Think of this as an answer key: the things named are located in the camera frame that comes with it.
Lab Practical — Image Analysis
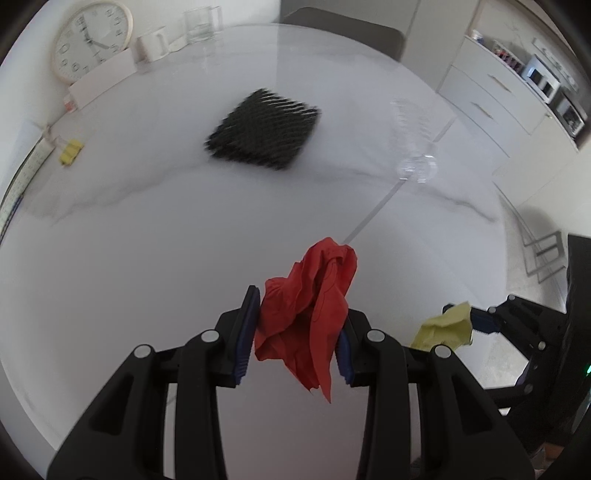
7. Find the clear plastic cup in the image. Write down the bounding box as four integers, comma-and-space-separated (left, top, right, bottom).
390, 98, 439, 183

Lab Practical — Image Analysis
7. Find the black foam mesh sleeve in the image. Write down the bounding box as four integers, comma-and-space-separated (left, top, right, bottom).
204, 88, 322, 172

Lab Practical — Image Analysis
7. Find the red cloth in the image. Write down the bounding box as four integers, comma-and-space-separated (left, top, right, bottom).
253, 237, 359, 405

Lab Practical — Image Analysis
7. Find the white microwave oven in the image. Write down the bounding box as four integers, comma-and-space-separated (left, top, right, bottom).
522, 55, 561, 103

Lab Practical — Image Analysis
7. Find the round wall clock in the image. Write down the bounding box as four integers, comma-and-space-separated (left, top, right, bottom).
50, 0, 134, 84

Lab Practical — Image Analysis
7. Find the grey chair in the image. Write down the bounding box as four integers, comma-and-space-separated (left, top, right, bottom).
279, 6, 407, 63

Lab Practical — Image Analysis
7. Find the yellow paper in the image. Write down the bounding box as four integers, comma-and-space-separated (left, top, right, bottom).
409, 301, 474, 352

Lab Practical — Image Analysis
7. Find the silver countertop oven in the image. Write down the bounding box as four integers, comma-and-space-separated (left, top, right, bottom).
554, 92, 588, 141

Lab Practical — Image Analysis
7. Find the row of small bottles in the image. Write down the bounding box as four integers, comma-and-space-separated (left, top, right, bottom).
489, 41, 525, 70

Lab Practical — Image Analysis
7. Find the white mug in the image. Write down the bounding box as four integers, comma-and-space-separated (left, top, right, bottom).
136, 28, 172, 63

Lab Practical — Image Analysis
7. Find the white sideboard cabinet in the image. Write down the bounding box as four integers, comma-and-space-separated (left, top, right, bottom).
436, 34, 591, 232

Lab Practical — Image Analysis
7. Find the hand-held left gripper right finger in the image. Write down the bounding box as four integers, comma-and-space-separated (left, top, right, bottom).
336, 308, 537, 480

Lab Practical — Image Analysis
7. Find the white cardboard box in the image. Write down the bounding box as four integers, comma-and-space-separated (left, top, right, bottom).
67, 48, 138, 108

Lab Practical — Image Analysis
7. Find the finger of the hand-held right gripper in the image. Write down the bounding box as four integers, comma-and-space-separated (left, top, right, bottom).
501, 323, 551, 365
470, 294, 532, 335

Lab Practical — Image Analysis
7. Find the yellow binder clip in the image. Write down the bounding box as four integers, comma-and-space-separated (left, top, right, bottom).
58, 140, 85, 165

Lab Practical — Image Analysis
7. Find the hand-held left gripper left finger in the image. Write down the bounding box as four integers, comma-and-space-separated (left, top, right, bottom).
46, 285, 262, 480

